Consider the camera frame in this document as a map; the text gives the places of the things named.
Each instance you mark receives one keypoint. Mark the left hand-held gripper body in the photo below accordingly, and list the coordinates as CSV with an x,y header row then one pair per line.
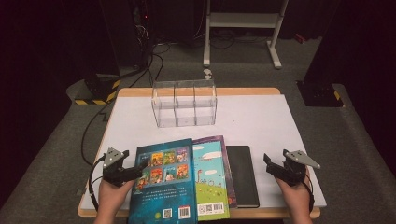
x,y
112,168

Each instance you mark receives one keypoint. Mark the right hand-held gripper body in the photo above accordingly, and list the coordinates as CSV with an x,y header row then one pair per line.
x,y
294,168

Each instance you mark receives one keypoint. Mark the dark teal picture book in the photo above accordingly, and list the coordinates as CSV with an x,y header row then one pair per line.
x,y
168,193

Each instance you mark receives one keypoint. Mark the light blue picture book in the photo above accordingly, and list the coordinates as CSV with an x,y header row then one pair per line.
x,y
211,183

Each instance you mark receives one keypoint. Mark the clear acrylic book rack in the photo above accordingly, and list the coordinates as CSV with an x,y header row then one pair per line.
x,y
184,118

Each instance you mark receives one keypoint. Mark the person's left hand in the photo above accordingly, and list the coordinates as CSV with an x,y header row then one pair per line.
x,y
113,196

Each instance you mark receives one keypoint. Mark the person's right hand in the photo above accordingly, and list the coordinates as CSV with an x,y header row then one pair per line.
x,y
295,196

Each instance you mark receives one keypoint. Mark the black notebook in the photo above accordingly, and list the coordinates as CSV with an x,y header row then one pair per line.
x,y
246,177

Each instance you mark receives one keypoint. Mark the black yellow striped stand base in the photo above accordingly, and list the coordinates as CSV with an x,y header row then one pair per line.
x,y
99,90
320,95

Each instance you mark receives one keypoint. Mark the wooden table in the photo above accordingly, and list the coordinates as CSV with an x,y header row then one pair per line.
x,y
249,90

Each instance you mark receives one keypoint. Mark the small white floor object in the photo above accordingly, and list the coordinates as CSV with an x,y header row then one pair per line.
x,y
207,74

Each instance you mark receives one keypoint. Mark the small red floor object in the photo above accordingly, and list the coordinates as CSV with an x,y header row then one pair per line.
x,y
299,38

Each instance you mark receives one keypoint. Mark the white metal stand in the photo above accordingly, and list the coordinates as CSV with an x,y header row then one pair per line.
x,y
243,20

